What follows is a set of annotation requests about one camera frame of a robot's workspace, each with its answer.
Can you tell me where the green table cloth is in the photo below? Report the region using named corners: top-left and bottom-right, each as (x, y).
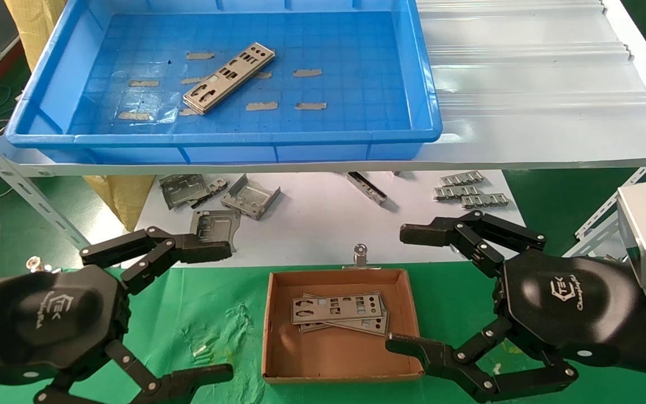
top-left (0, 261), bottom-right (646, 404)

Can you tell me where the small grey metal shield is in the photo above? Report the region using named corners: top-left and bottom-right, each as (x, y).
top-left (440, 171), bottom-right (485, 187)
top-left (433, 186), bottom-right (482, 201)
top-left (461, 193), bottom-right (511, 209)

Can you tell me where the brown cardboard box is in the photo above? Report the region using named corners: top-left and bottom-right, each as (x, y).
top-left (261, 268), bottom-right (426, 384)

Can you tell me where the grey slotted metal plate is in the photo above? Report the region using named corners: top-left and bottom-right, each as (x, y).
top-left (190, 209), bottom-right (242, 253)

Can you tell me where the silver binder clip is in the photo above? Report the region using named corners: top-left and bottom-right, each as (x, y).
top-left (26, 255), bottom-right (63, 276)
top-left (343, 243), bottom-right (382, 271)

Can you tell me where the grey slotted angle post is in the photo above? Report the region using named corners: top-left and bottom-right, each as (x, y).
top-left (0, 115), bottom-right (91, 250)
top-left (567, 159), bottom-right (646, 259)

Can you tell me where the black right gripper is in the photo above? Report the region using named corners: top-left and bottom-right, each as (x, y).
top-left (385, 210), bottom-right (646, 403)

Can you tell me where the grey folded metal bracket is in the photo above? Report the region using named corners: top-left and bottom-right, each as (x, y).
top-left (220, 173), bottom-right (282, 221)

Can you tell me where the yellow woven bag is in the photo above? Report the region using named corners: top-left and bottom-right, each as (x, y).
top-left (3, 0), bottom-right (155, 232)

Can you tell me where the large grey metal bracket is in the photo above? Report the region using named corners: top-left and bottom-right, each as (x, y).
top-left (158, 174), bottom-right (210, 210)

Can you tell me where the narrow dark metal bar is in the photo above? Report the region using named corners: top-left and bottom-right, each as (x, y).
top-left (347, 171), bottom-right (388, 206)

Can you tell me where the silver slotted shield plate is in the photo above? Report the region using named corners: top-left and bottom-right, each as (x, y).
top-left (182, 42), bottom-right (276, 113)

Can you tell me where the blue plastic tray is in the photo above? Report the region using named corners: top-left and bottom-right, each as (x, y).
top-left (4, 0), bottom-right (443, 164)

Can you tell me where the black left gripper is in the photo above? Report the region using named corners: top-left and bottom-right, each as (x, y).
top-left (0, 226), bottom-right (235, 404)

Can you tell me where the white corrugated shelf board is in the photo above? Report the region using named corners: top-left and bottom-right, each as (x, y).
top-left (0, 0), bottom-right (646, 177)

